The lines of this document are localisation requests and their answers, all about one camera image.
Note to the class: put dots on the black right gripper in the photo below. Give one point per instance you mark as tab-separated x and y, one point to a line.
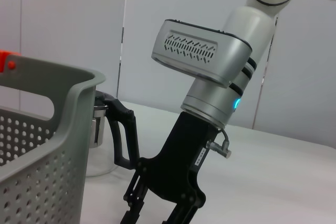
181	161

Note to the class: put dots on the grey perforated storage basket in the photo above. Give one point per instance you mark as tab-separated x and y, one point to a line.
39	155

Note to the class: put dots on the glass pitcher black lid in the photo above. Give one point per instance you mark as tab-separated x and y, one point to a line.
123	129

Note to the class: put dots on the orange object in basket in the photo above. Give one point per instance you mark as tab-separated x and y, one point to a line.
8	60

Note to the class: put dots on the small metal wall bracket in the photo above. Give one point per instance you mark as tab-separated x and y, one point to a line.
123	35

